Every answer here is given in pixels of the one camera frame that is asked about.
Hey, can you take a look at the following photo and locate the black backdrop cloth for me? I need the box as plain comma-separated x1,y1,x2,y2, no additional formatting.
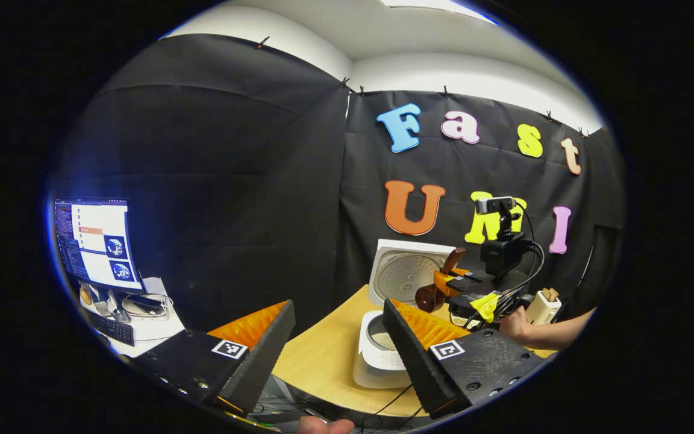
49,33,625,332

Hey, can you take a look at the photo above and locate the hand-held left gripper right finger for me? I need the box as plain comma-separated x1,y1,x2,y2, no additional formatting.
381,298,546,420

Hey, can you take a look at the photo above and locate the computer monitor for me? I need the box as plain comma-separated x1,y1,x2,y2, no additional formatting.
55,198,146,294

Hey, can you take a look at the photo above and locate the white side desk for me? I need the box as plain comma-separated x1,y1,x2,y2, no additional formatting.
79,277,185,359

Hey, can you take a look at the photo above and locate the brown wooden spoon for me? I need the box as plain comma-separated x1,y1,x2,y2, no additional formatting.
414,247,467,313

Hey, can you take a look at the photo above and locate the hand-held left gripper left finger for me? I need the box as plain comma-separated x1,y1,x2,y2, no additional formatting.
125,300,296,417

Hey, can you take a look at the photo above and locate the white rice cooker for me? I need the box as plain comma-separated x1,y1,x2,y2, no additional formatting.
353,239,474,390

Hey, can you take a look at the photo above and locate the black gripper cable bundle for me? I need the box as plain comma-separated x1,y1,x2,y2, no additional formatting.
496,201,548,309

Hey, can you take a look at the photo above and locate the black keyboard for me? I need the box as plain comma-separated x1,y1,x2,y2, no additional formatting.
85,306,136,347

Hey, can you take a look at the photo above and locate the white cable coil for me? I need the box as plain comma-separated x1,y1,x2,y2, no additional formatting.
121,294,173,320

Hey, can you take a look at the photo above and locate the white toaster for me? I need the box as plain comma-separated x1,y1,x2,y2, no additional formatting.
526,288,563,327

